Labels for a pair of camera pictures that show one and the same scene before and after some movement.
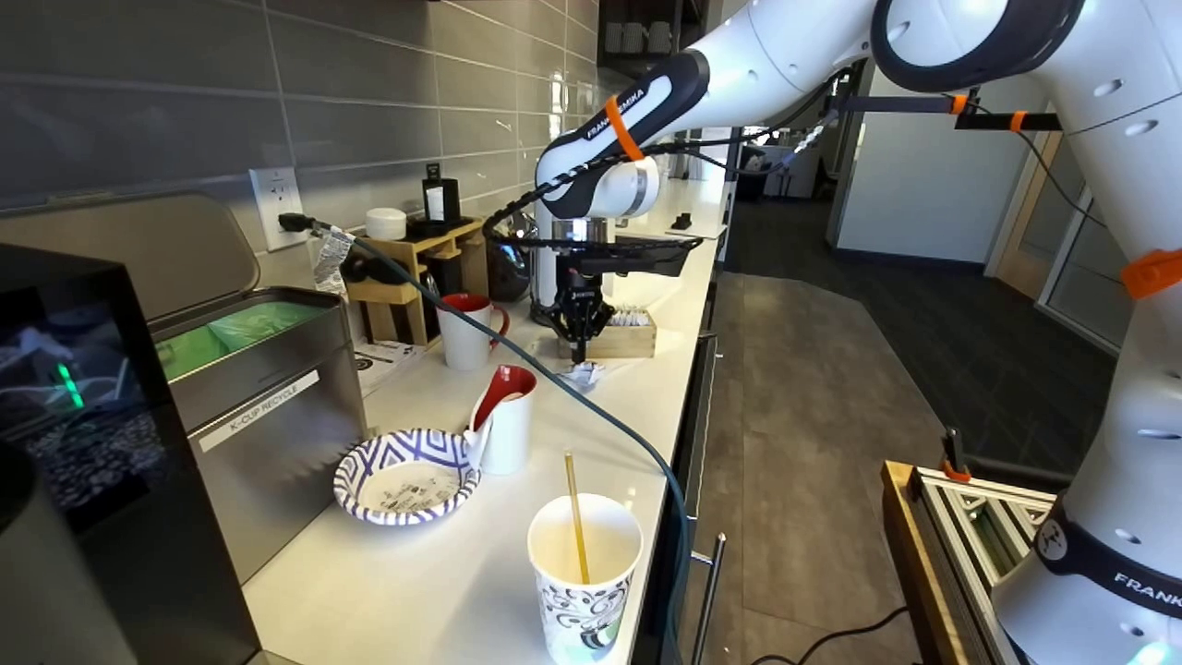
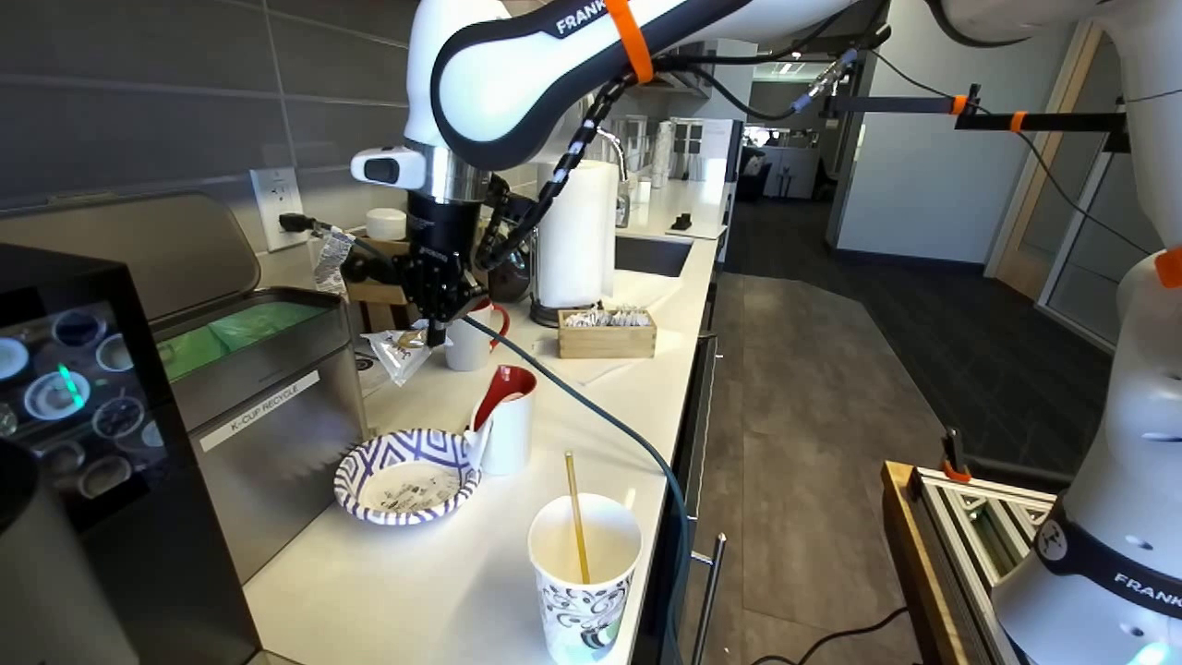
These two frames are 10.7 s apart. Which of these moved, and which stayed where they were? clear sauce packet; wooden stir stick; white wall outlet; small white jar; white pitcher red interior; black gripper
Moved: black gripper; clear sauce packet
Stayed: wooden stir stick; small white jar; white wall outlet; white pitcher red interior
